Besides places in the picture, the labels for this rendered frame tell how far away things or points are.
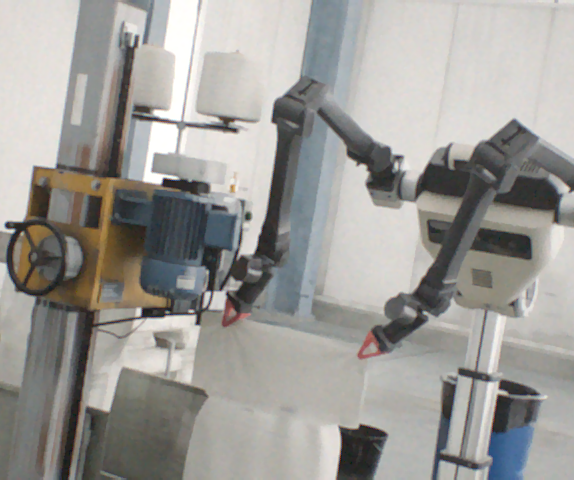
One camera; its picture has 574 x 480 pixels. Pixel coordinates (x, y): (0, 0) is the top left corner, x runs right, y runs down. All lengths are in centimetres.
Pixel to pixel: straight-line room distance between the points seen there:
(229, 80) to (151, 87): 25
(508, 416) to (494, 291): 178
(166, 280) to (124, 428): 106
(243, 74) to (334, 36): 901
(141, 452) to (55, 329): 92
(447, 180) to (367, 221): 848
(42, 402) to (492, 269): 126
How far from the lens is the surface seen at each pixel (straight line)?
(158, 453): 338
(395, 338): 261
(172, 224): 247
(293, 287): 1152
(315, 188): 1144
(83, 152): 256
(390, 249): 1131
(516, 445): 485
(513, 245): 291
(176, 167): 245
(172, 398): 333
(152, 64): 275
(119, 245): 258
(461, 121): 1114
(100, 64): 256
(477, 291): 307
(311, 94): 261
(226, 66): 260
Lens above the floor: 138
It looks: 3 degrees down
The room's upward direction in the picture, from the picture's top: 9 degrees clockwise
